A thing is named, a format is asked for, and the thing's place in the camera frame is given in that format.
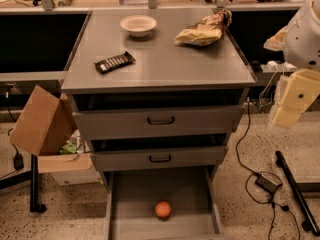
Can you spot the grey middle drawer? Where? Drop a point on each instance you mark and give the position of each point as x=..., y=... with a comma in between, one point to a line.
x=158, y=158

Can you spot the orange fruit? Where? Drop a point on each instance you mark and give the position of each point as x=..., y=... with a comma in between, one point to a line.
x=162, y=209

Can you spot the white bowl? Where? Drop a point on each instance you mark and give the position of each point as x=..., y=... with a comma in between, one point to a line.
x=138, y=25

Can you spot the black power adapter right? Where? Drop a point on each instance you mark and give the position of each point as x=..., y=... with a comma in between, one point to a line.
x=267, y=184

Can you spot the black table leg left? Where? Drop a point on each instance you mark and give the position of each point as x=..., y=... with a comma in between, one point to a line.
x=33, y=177

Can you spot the grey bottom drawer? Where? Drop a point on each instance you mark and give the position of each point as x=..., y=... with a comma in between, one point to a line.
x=132, y=196

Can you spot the black power adapter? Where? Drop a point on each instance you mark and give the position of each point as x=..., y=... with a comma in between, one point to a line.
x=267, y=184
x=18, y=162

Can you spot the grey drawer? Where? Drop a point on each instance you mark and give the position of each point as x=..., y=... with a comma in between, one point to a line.
x=132, y=196
x=164, y=122
x=158, y=158

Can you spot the white power strip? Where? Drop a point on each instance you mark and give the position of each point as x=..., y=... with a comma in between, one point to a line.
x=288, y=66

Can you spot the yellow chip bag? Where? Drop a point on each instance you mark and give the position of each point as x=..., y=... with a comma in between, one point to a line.
x=205, y=32

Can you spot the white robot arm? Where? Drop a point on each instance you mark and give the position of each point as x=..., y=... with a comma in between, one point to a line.
x=299, y=41

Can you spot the brown cardboard box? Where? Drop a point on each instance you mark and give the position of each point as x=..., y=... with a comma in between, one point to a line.
x=43, y=127

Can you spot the black power adapter left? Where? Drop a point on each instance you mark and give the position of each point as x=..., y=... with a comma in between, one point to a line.
x=18, y=162

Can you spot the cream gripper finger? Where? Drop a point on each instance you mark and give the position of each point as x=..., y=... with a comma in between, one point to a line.
x=302, y=88
x=276, y=42

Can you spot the green snack packet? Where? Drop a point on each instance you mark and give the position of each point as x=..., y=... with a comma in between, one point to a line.
x=68, y=148

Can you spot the grey drawer cabinet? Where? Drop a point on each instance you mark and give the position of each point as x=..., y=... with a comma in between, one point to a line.
x=164, y=75

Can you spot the grey top drawer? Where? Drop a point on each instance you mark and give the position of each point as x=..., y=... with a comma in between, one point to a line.
x=164, y=122

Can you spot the black table leg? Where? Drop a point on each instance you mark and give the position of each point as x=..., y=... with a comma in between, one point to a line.
x=309, y=224
x=33, y=177

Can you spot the black table leg right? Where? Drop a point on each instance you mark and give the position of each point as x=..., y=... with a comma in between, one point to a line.
x=309, y=224

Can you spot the white plug charger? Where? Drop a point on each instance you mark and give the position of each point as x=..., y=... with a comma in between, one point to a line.
x=272, y=64

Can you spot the black snack bar wrapper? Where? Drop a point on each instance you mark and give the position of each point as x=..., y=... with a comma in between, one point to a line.
x=115, y=62

